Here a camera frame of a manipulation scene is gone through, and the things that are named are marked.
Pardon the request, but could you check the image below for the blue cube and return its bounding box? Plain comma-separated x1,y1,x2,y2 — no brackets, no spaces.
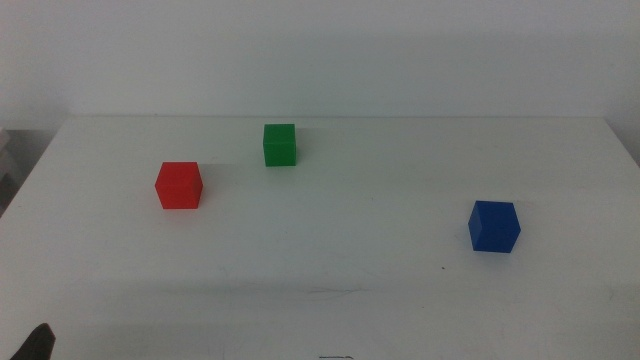
467,200,522,254

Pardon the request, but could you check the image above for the red cube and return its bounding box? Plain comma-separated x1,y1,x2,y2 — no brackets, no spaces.
154,161,204,210

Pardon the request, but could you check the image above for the green cube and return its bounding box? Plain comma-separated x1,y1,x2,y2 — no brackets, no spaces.
262,123,298,168

